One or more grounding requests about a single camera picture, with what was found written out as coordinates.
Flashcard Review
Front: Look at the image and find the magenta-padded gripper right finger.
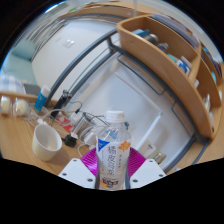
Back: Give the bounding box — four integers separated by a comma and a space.
128, 146, 168, 189

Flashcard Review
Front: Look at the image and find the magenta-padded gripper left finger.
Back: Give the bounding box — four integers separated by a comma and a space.
58, 147, 100, 190

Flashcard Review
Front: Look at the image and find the clear white-capped drink bottle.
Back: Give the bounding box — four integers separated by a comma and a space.
95, 109, 133, 191

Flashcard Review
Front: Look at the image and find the white box with blue label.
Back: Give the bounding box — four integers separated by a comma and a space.
143, 142, 156, 153

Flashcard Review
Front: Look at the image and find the small black charger block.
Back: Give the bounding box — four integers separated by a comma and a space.
63, 133, 78, 148

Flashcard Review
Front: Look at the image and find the cream plastic cup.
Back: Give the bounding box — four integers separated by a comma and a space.
31, 123, 64, 163

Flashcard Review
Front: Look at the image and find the metal cup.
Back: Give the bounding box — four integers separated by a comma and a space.
71, 113, 98, 136

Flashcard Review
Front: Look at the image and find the white desk lamp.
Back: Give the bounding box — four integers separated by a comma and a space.
114, 71, 164, 151

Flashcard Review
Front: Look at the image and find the black upright handheld device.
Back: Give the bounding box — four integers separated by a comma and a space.
49, 89, 73, 118

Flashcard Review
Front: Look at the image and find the blue tube with white cap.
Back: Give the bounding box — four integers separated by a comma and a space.
34, 84, 52, 113

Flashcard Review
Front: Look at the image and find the wrapped round bun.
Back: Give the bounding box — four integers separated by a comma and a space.
13, 98, 31, 118
0, 95, 13, 116

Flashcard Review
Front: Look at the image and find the wooden shelf unit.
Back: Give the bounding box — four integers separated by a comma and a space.
116, 13, 224, 140

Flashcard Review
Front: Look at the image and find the teal bed mattress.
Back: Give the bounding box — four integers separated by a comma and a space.
0, 54, 38, 96

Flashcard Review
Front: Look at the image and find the teal pillow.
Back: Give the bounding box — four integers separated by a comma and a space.
11, 39, 37, 62

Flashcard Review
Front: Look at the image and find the grey metal desk frame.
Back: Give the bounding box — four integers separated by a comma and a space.
43, 28, 211, 174

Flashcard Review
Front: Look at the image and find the white wall switch plate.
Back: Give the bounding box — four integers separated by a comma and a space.
63, 39, 76, 49

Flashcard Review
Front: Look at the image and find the wooden bunk bed rail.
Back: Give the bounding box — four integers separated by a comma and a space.
59, 0, 154, 21

